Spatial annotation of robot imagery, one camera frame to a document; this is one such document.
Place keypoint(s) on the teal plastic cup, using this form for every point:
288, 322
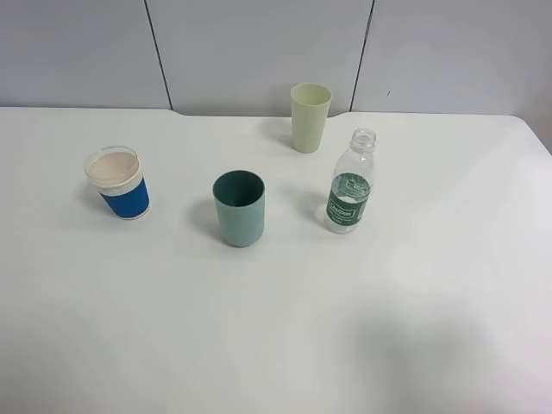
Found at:
240, 206

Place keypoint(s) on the clear water bottle green label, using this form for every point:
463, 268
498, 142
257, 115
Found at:
351, 184

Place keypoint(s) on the pale green plastic cup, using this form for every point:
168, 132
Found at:
310, 109

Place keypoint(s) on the blue sleeved paper cup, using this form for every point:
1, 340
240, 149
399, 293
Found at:
116, 173

